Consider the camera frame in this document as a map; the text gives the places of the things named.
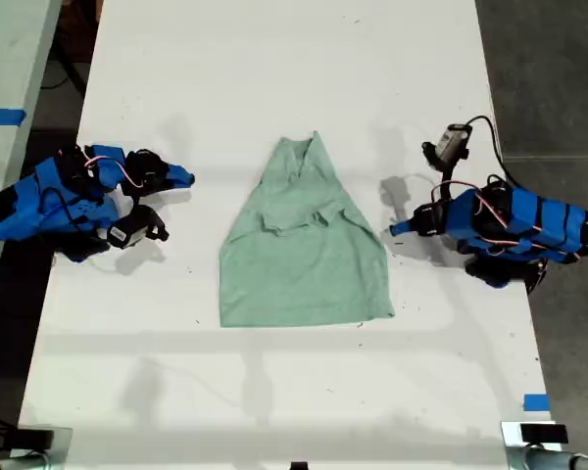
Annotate square blue tape piece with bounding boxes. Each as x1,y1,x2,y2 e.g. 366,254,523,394
522,393,552,412

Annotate white side table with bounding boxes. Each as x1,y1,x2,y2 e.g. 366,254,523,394
0,0,64,317

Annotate black camera cable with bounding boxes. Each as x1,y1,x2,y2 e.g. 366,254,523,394
463,115,520,191

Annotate metal table bracket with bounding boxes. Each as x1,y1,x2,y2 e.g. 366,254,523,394
500,420,577,470

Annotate small black box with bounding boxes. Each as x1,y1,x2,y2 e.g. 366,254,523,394
15,428,56,450
519,423,569,447

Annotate pale green T-shirt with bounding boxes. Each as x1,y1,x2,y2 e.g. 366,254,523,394
218,129,397,329

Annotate gripper camera stalk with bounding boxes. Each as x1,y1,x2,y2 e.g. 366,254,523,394
439,165,461,196
135,205,171,242

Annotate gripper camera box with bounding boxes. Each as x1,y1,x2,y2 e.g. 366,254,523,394
106,217,148,251
420,123,473,172

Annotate black floor cables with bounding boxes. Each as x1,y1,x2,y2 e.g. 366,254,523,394
41,46,88,98

